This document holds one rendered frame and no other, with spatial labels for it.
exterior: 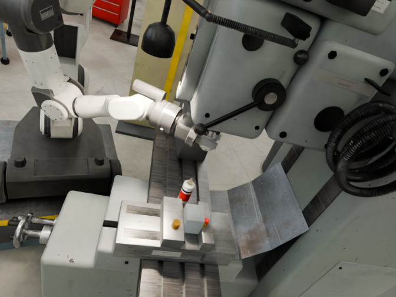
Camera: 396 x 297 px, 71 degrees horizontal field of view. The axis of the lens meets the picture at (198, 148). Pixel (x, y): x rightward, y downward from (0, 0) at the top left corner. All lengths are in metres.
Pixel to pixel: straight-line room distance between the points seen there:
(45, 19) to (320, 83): 0.67
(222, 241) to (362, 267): 0.46
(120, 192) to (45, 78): 0.47
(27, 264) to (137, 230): 1.17
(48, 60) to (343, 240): 0.96
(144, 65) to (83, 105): 1.70
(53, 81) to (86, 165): 0.72
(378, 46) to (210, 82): 0.35
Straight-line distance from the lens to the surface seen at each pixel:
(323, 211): 0.93
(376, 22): 0.67
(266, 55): 0.62
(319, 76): 0.66
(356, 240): 0.95
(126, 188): 1.12
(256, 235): 1.06
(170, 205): 0.86
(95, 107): 0.91
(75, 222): 1.16
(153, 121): 0.81
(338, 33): 0.65
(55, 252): 1.10
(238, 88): 0.64
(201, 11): 0.50
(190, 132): 0.77
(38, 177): 1.51
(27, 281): 1.88
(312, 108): 0.70
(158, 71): 2.60
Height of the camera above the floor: 1.68
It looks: 36 degrees down
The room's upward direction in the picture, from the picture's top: 22 degrees clockwise
